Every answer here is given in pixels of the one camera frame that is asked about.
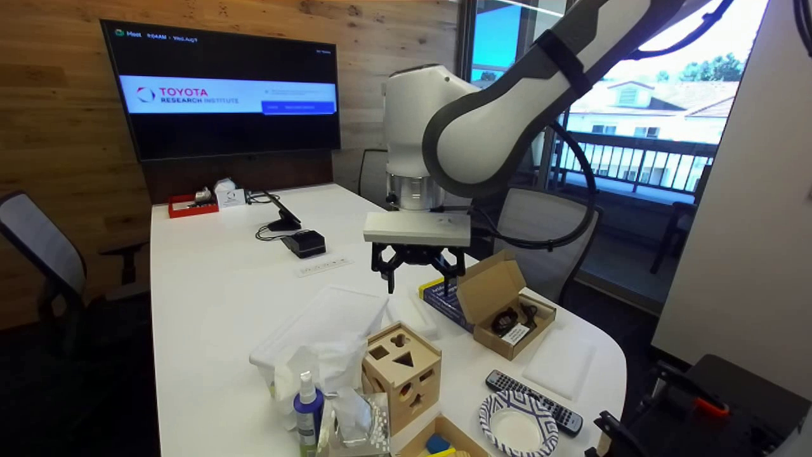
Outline dark blue patterned book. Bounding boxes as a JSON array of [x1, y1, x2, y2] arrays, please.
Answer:
[[422, 279, 476, 333]]

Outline open wooden tray box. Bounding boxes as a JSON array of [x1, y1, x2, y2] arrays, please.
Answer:
[[395, 410, 495, 457]]

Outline small black box device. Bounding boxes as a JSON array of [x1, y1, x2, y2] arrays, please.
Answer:
[[282, 227, 329, 262]]

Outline wooden shape sorter cube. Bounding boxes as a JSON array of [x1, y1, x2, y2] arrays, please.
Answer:
[[357, 320, 445, 433]]

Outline blue spray bottle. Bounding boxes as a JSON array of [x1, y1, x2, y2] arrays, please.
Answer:
[[292, 367, 327, 457]]

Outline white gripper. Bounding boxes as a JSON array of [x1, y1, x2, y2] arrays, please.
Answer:
[[361, 207, 475, 293]]

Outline small white device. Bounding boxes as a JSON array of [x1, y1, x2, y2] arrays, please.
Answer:
[[210, 178, 248, 210]]

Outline balcony railing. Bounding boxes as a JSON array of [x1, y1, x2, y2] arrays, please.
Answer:
[[550, 131, 723, 198]]

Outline wall mounted tv screen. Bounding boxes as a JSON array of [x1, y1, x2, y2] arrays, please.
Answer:
[[98, 17, 343, 164]]

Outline white labelled adapter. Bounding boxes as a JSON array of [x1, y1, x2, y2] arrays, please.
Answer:
[[499, 323, 532, 347]]

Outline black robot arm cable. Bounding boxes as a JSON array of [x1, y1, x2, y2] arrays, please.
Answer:
[[470, 0, 812, 254]]

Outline black tablet on stand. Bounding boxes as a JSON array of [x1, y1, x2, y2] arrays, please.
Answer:
[[267, 189, 305, 236]]

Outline blue white patterned paper bowl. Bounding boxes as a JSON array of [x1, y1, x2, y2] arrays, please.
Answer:
[[475, 389, 563, 457]]

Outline blue wooden block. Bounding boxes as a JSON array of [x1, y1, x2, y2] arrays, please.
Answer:
[[424, 430, 454, 457]]

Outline black cable bundle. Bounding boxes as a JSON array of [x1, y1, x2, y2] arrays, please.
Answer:
[[489, 310, 522, 335]]

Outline white tissue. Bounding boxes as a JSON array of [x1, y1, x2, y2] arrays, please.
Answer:
[[272, 340, 369, 400]]

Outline open cardboard box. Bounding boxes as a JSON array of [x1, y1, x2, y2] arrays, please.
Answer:
[[454, 250, 560, 363]]

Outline small red box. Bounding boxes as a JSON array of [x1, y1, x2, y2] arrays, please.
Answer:
[[166, 192, 220, 220]]

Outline black remote control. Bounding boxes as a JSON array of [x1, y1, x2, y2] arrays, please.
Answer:
[[481, 367, 586, 438]]

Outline white partition panel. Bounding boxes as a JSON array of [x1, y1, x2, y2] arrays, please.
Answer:
[[649, 0, 812, 400]]

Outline black robot stand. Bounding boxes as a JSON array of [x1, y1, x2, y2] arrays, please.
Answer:
[[591, 353, 812, 457]]

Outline grey mesh office chair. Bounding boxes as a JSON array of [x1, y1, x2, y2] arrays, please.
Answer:
[[0, 189, 91, 325], [492, 184, 605, 303]]

